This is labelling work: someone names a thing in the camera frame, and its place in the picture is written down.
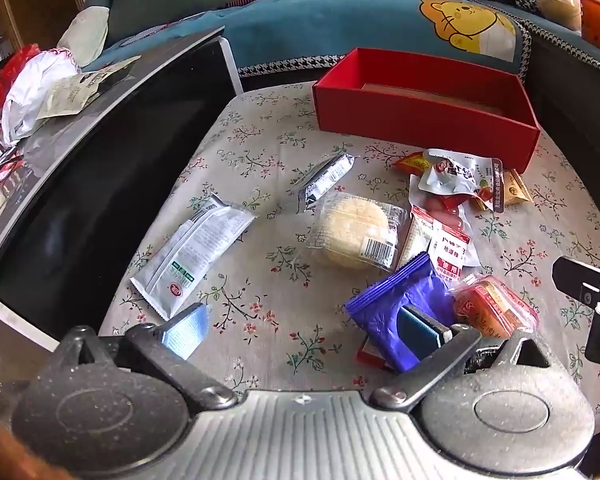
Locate blue snack packet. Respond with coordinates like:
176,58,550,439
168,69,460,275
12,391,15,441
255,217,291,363
346,252,455,373

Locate red mooncake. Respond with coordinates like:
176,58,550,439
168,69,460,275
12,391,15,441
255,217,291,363
452,274,539,338

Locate white long snack packet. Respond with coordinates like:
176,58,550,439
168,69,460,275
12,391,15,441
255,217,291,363
131,194,256,321

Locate red white spicy strip packet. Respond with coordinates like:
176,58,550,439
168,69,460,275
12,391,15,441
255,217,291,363
396,206,470,285

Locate gold foil snack packet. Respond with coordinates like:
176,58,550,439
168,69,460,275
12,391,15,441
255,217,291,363
470,167,533,212

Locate round pastry clear wrapper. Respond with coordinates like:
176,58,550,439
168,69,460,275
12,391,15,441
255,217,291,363
306,191,407,271

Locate white duck snack pouch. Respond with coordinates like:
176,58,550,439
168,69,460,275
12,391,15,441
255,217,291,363
418,148,505,214

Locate Kaprons wafer packet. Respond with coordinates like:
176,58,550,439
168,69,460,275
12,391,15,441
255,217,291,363
286,153,355,214

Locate vacuum packed pink sausages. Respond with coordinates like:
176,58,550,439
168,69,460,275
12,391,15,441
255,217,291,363
408,176,470,234

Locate red yellow snack packet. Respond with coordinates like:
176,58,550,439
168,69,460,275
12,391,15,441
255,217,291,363
393,152,430,177

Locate floral tablecloth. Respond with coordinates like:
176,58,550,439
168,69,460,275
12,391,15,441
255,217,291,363
98,81,600,430

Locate black glossy coffee table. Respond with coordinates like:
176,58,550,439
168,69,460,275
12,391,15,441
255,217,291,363
0,28,240,349

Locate red cardboard box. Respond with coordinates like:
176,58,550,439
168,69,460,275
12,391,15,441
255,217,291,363
313,48,540,172

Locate paper packet on table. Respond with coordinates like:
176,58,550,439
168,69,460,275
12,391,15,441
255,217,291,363
36,55,140,120

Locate white red plastic bag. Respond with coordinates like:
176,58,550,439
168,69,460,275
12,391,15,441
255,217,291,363
0,44,81,146

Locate blue lion sofa cover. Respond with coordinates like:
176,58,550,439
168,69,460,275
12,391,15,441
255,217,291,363
90,0,600,77

